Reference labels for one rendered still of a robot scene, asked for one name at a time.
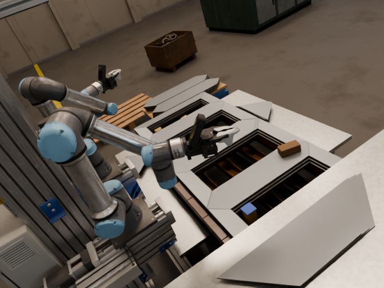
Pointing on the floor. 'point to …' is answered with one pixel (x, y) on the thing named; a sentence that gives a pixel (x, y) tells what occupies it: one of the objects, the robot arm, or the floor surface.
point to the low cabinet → (247, 14)
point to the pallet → (127, 113)
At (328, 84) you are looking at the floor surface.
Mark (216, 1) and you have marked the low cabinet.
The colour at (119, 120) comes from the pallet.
